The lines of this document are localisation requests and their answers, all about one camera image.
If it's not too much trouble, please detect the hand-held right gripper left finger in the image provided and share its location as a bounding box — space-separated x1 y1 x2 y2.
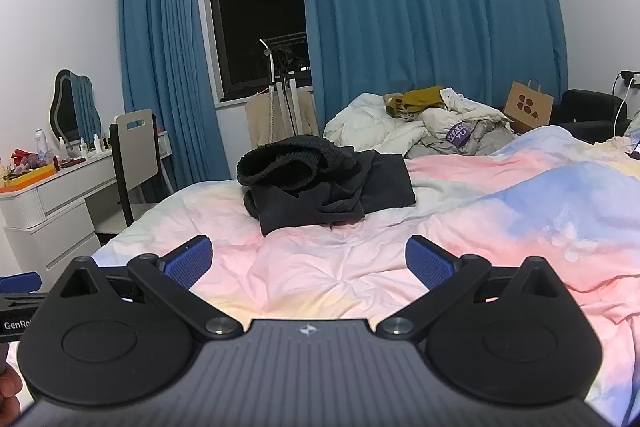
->
47 234 246 340

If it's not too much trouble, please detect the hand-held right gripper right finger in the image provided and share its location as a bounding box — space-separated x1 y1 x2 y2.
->
375 234 571 340

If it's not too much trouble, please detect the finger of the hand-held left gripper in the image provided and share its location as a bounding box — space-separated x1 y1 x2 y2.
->
0 272 42 294

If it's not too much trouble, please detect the dark grey garment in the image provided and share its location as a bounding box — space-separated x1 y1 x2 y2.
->
242 149 417 236

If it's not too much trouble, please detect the person's left hand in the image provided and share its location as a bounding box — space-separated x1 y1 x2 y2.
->
0 364 24 414

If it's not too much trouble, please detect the white dresser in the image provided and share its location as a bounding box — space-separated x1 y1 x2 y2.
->
0 134 173 293

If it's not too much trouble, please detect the orange tray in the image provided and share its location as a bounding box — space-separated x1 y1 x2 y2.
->
0 164 58 194

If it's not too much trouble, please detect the pastel tie-dye duvet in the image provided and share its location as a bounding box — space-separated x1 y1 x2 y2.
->
92 124 640 427

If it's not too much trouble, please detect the black knit sweater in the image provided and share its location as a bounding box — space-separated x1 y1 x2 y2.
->
236 134 358 195

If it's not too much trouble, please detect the cream jacket purple patch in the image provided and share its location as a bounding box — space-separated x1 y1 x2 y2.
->
405 88 516 159

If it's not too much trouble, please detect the row of cosmetic bottles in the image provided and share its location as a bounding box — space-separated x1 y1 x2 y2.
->
32 127 118 168

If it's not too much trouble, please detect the mustard yellow cloth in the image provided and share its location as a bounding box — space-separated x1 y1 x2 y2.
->
384 86 447 120

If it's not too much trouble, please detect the brown paper bag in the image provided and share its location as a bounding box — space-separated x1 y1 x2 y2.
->
502 79 555 132

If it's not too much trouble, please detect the white metal stand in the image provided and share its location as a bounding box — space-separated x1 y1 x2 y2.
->
259 38 313 142

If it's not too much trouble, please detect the blue curtain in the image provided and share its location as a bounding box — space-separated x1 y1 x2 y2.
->
117 0 226 208
292 0 568 128

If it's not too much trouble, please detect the black armchair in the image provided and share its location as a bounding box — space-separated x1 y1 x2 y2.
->
550 89 633 145

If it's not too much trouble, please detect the dark window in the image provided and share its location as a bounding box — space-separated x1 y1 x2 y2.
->
197 0 313 102

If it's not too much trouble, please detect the teal garment hanging on wall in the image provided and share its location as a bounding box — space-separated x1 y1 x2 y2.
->
49 69 96 145

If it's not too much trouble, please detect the white charging cable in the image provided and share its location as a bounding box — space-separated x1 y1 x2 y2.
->
612 69 640 138

